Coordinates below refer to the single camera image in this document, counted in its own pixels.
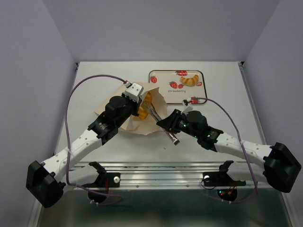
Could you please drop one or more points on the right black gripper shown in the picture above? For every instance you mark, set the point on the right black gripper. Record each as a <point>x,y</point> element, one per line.
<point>169,123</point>

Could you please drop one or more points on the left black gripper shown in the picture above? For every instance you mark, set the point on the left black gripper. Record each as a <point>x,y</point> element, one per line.
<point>136,105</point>

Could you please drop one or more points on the beige paper bag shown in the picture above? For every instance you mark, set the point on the beige paper bag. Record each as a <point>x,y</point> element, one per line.
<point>134,124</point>

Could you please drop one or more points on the fake croissant bread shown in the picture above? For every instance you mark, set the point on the fake croissant bread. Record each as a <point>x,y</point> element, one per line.
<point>190,82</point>
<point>142,113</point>

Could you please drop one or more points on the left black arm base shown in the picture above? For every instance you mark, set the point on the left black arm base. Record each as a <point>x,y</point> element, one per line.
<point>100,189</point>

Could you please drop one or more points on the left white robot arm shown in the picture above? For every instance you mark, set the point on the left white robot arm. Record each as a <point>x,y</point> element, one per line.
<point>44,180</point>

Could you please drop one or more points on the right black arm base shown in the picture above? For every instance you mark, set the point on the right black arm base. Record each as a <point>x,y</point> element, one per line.
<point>225,185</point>

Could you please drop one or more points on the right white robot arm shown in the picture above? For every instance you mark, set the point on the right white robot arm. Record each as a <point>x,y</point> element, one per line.
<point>279,165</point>

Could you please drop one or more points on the strawberry print tray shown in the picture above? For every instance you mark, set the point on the strawberry print tray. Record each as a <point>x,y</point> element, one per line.
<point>172,89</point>

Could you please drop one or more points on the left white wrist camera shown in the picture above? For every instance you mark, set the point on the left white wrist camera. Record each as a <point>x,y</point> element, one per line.
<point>133,91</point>

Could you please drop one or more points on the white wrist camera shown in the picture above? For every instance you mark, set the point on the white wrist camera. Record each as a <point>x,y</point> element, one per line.
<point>187,105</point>
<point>133,91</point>

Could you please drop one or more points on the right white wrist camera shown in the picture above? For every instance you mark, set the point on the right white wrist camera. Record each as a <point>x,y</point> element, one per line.
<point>187,105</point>

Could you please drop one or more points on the aluminium mounting rail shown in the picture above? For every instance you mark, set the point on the aluminium mounting rail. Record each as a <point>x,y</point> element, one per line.
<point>165,175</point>

